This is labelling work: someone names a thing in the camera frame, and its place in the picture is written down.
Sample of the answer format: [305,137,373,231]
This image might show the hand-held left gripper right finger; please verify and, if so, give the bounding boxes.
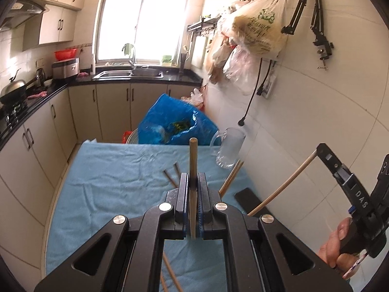
[197,173,354,292]

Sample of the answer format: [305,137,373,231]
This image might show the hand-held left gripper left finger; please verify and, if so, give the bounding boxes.
[33,173,190,292]

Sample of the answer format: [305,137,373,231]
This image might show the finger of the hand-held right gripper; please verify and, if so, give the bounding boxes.
[317,144,354,188]

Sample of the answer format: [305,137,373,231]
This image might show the group of wooden chopsticks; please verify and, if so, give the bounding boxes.
[160,160,245,292]

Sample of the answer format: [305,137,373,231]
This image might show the long wooden chopstick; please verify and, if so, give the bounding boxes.
[247,151,318,217]
[189,138,199,240]

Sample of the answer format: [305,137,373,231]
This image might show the person's right hand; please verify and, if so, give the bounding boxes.
[318,219,359,277]

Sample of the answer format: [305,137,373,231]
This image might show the black smartphone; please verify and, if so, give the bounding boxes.
[235,188,272,217]

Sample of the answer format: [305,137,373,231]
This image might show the clear glass mug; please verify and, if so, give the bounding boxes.
[210,127,246,168]

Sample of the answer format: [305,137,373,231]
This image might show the blue tablecloth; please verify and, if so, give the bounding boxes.
[45,141,274,292]

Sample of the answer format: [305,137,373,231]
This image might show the blue plastic bag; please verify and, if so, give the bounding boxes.
[138,94,219,146]

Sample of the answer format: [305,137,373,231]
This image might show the white power strip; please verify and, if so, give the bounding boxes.
[262,73,278,98]

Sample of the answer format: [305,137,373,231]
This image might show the pink plastic bag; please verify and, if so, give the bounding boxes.
[182,88,207,110]

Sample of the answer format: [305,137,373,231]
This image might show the black kitchen countertop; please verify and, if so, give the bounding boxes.
[0,67,203,151]

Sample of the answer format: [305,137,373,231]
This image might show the steel kitchen sink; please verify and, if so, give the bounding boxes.
[93,68,165,80]

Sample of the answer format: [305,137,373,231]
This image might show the beige hanging plastic bag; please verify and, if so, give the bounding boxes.
[203,32,238,84]

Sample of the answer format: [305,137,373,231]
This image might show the white printed plastic bag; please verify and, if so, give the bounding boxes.
[220,0,289,58]

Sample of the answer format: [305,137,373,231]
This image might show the white cutting board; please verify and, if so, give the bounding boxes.
[191,35,209,67]

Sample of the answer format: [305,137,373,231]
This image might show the beige base cabinets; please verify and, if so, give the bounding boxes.
[0,82,203,250]

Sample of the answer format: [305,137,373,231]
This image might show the silver rice cooker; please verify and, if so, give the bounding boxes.
[52,58,80,80]

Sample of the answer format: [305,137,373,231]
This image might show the kitchen window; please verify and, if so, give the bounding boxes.
[96,0,195,66]

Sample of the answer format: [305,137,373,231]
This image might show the red plastic basin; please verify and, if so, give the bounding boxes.
[54,49,78,61]

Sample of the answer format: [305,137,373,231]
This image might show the gas stove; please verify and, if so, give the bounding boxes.
[0,102,29,134]

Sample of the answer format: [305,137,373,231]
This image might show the black wok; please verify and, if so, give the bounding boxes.
[0,77,41,104]

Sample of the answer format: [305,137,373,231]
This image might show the steel wok lid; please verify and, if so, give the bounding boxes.
[0,68,26,96]

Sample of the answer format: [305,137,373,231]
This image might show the beige upper cabinets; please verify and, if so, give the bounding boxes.
[18,0,92,52]

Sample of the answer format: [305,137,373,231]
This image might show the range hood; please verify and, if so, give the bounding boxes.
[0,0,51,32]

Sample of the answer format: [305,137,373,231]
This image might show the black power cable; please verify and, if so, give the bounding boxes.
[238,58,272,127]

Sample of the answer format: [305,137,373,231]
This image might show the metal wall rack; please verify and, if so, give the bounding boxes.
[187,15,221,37]

